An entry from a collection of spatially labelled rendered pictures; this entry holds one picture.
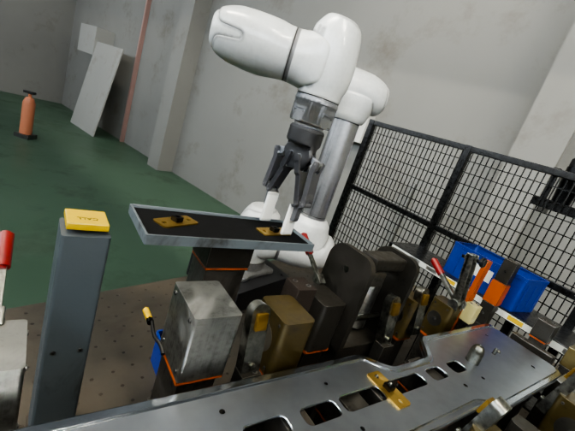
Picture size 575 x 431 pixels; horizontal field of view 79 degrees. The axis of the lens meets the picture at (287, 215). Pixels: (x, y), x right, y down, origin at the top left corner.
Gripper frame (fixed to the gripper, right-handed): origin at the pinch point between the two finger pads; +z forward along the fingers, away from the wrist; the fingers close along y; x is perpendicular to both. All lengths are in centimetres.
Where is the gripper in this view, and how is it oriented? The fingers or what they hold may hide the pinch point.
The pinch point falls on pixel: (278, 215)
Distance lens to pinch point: 78.4
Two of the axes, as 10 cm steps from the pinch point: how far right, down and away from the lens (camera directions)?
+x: 6.9, 0.3, 7.2
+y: 6.5, 4.0, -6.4
